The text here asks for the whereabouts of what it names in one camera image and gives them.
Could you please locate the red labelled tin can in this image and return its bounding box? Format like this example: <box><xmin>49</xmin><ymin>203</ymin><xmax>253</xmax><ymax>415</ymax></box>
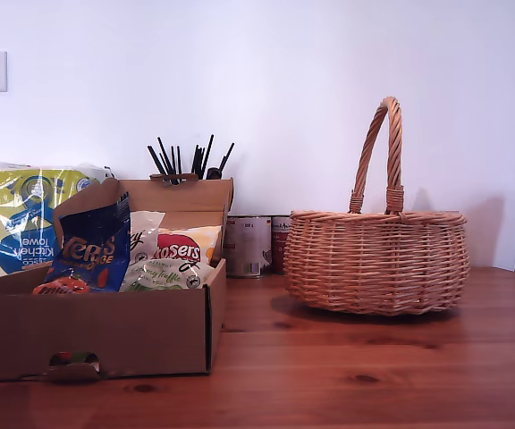
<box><xmin>270</xmin><ymin>215</ymin><xmax>292</xmax><ymax>275</ymax></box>

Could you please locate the woven wicker basket with handle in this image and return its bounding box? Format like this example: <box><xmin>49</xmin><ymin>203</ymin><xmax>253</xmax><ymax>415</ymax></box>
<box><xmin>283</xmin><ymin>96</ymin><xmax>471</xmax><ymax>317</ymax></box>

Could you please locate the white labelled tin can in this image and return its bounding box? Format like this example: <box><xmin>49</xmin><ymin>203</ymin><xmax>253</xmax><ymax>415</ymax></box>
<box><xmin>225</xmin><ymin>214</ymin><xmax>273</xmax><ymax>279</ymax></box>

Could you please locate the red Maltesers bunnies bag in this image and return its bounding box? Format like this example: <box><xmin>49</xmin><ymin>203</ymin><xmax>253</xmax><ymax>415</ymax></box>
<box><xmin>156</xmin><ymin>224</ymin><xmax>224</xmax><ymax>269</ymax></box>

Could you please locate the brown cardboard box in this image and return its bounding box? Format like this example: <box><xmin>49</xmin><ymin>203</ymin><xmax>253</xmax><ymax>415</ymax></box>
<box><xmin>0</xmin><ymin>177</ymin><xmax>235</xmax><ymax>383</ymax></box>

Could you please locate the kitchen towel roll pack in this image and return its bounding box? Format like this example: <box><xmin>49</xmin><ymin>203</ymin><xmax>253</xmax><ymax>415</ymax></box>
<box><xmin>0</xmin><ymin>161</ymin><xmax>115</xmax><ymax>283</ymax></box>

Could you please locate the white Galaxy truffle egg bag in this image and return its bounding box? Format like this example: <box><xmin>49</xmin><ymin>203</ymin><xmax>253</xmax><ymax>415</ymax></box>
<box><xmin>127</xmin><ymin>209</ymin><xmax>167</xmax><ymax>265</ymax></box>
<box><xmin>121</xmin><ymin>258</ymin><xmax>216</xmax><ymax>292</ymax></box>

